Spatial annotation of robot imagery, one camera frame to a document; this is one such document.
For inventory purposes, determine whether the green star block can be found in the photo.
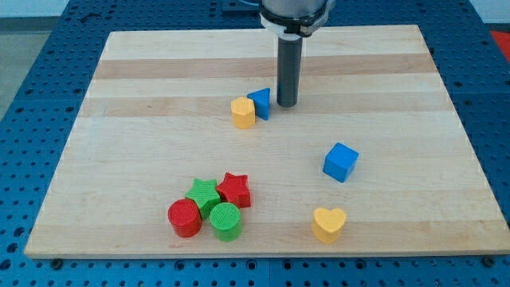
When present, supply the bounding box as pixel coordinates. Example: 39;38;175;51
185;178;221;219

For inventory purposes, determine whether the yellow heart block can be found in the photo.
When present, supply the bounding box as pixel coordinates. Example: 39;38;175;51
311;207;347;244

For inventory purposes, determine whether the red object at right edge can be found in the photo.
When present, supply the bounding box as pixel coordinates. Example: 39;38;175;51
490;30;510;62

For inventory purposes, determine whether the green cylinder block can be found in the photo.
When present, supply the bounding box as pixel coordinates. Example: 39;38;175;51
210;202;242;242

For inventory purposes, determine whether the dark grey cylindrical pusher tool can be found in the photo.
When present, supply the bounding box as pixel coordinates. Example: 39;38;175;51
277;38;302;108

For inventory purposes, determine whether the red cylinder block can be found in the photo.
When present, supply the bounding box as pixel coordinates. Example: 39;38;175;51
167;199;202;238

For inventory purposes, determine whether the yellow hexagon block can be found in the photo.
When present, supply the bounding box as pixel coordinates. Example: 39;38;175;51
230;97;256;129

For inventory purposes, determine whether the red star block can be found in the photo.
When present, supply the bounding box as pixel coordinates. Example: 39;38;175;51
216;172;251;208

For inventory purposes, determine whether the blue cube block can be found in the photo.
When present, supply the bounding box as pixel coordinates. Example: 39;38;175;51
323;143;359;183

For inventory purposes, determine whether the light wooden board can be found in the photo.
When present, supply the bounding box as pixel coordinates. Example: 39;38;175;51
25;25;509;259

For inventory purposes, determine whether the blue triangle block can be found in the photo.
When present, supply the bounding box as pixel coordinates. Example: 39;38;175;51
247;88;270;120

